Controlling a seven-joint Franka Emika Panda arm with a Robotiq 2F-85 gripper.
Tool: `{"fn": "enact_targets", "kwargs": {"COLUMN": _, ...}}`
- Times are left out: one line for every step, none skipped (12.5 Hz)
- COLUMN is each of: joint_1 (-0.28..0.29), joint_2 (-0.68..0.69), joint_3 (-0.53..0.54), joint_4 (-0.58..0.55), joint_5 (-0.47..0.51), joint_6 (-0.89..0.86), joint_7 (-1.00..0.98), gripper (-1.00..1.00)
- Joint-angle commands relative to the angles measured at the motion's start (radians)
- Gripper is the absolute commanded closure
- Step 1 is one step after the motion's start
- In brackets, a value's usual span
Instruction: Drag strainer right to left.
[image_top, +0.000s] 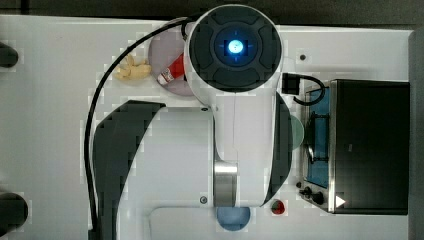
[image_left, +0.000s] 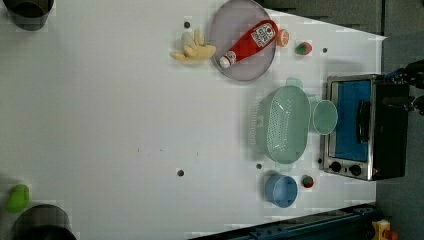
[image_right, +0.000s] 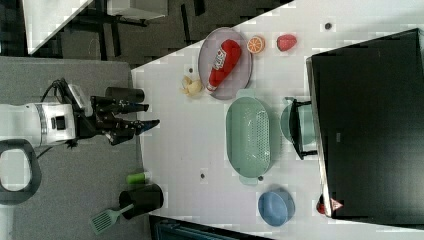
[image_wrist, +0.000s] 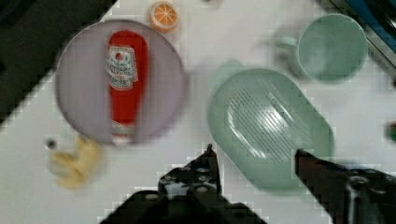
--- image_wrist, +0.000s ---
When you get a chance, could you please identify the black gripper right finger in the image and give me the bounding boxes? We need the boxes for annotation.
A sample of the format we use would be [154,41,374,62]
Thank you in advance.
[294,149,396,224]

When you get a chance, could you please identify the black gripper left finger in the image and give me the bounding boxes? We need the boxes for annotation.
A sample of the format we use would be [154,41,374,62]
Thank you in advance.
[158,144,222,200]

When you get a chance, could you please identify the green plastic strainer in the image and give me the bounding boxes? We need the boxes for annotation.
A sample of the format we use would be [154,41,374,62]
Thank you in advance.
[207,60,334,190]

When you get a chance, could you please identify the yellow banana peel toy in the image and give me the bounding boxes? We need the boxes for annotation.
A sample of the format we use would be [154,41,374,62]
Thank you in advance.
[50,136,101,189]

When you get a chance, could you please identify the red ketchup bottle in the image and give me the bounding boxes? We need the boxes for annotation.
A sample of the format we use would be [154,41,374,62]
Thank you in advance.
[106,30,149,145]

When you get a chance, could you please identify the green mug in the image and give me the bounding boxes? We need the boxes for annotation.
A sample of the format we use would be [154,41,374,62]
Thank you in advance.
[275,14,368,84]

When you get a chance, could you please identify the grey round plate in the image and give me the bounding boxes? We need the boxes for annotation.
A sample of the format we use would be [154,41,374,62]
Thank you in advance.
[55,21,189,145]

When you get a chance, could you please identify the orange slice toy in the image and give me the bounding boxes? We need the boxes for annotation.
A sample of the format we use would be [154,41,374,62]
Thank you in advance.
[149,1,179,33]

